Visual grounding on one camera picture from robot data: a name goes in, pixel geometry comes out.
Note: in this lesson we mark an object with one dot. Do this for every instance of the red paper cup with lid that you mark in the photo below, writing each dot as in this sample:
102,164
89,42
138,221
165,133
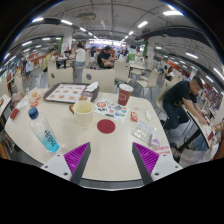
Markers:
124,96

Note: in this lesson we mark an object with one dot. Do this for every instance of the small purple-white sachet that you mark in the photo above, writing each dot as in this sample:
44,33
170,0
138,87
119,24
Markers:
155,140

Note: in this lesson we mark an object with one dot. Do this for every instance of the clear blue-capped water bottle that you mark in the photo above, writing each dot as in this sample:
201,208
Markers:
43,131

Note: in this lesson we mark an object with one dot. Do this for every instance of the crumpled white napkin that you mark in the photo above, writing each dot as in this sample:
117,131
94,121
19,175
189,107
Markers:
148,115

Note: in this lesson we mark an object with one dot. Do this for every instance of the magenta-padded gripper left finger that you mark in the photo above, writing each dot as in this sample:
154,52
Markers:
58,165

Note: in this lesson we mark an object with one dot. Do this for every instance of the colourful printed sticker sheet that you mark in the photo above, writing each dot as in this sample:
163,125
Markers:
111,110

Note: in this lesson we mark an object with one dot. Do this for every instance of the brown food tray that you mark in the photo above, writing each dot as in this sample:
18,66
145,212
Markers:
65,93

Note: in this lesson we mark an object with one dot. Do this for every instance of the beige chair with round hole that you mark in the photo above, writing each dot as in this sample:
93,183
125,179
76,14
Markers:
101,80
61,76

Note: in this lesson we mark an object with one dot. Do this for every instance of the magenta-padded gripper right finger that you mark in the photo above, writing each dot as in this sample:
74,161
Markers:
163,165

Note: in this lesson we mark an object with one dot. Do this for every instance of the ceiling air conditioner unit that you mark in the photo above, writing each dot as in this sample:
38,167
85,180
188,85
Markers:
86,16

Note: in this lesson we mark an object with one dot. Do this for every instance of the neighbouring beige table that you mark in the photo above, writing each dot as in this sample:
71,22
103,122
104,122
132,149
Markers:
200,125

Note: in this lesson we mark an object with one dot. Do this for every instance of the flat round red coaster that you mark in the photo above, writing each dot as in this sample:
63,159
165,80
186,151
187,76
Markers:
106,126

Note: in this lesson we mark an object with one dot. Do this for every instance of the person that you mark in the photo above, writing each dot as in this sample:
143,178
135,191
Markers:
46,61
178,98
29,66
80,56
104,58
169,74

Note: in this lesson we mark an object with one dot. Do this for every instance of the clear plastic wipe packet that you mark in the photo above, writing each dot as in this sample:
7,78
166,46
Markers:
143,132

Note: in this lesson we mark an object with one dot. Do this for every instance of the white tissue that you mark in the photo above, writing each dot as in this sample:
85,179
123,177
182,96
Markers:
92,86

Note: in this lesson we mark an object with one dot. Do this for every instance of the cream ceramic mug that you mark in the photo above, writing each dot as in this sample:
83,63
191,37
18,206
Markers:
83,115

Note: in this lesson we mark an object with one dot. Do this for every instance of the red ketchup sachet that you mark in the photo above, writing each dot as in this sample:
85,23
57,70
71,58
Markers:
134,116

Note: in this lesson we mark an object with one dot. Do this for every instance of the ceiling lights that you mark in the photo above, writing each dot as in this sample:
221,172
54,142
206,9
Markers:
172,13

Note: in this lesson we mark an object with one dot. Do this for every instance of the fried food piece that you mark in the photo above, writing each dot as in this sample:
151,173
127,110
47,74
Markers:
84,98

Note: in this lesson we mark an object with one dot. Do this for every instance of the small red box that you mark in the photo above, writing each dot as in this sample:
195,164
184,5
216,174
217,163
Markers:
14,113

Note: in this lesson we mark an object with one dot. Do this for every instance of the red-lettered table sticker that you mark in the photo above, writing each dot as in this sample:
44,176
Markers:
162,150

